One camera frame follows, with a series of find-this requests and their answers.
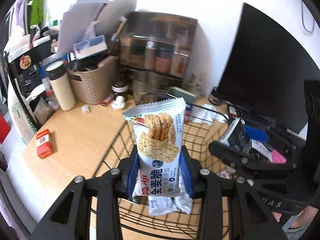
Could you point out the blue white tissue box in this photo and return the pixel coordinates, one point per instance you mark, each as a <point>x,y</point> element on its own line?
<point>90,47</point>

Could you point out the black mechanical keyboard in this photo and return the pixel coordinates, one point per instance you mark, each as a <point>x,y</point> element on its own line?
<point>255,120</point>

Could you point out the red cigarette box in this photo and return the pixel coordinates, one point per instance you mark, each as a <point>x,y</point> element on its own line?
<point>44,145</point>

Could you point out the beige woven basket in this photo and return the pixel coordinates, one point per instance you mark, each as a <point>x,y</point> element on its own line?
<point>93,86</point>

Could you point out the white round fan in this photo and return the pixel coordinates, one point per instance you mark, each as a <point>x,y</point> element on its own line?
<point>110,16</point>

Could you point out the Aji cracker snack packet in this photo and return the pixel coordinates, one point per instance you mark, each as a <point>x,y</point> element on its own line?
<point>158,129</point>

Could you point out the small ceramic vase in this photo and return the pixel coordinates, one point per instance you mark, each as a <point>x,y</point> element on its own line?
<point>196,82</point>

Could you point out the white small figurine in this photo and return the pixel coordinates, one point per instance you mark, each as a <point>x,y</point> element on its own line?
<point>119,103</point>

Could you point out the blue tin can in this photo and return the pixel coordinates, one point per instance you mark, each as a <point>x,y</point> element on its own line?
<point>188,111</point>

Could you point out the black wire basket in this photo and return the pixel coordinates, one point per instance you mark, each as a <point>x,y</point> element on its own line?
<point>134,210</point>

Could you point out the crumpled white tissue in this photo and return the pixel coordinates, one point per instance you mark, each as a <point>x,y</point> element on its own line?
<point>207,114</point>

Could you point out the cream thermos bottle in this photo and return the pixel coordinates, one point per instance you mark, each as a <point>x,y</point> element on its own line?
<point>61,86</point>

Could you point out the black curved monitor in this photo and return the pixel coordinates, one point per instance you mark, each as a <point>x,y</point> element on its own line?
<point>266,70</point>

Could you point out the person right hand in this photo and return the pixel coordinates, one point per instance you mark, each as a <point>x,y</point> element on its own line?
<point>301,220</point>

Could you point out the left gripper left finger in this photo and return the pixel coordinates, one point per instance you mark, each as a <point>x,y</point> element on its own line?
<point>69,216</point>

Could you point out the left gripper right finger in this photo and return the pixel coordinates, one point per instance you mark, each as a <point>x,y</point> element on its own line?
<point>228,207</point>

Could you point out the black Face tissue pack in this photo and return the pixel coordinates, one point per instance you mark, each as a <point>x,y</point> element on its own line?
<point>236,136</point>

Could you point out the white snack packet back side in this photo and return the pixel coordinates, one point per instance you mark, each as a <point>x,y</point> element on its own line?
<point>159,206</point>

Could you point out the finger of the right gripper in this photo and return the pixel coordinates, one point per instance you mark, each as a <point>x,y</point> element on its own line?
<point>245,165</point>
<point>277,139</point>

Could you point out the black glass jar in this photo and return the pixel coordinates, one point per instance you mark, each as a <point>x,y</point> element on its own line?
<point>216,97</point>

